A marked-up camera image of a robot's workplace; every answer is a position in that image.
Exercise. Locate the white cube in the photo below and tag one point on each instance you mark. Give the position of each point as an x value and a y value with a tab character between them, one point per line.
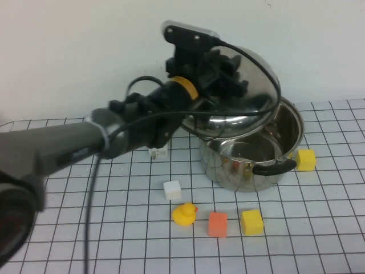
172	189

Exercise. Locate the yellow rubber duck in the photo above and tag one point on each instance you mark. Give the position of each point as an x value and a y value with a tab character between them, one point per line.
184	215

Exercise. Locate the stainless steel pot lid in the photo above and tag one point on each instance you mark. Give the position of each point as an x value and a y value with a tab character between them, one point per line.
222	128

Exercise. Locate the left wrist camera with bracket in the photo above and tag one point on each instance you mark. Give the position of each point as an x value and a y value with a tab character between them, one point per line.
188	32

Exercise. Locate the white power adapter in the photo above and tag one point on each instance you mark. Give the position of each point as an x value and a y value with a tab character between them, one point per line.
161	152

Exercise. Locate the orange block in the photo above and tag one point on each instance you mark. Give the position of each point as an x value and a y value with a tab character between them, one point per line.
218	224

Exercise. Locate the white grid tablecloth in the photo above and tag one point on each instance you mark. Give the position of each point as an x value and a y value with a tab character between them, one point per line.
142	251

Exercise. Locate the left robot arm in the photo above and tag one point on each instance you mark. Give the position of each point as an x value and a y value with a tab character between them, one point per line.
71	142

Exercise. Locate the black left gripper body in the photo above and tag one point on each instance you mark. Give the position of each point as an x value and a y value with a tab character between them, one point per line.
196	68

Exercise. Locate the yellow cube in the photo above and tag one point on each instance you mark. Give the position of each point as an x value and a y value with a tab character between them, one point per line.
305	160
251	222

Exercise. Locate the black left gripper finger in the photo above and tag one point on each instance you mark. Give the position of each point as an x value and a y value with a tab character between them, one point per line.
232	88
231	65

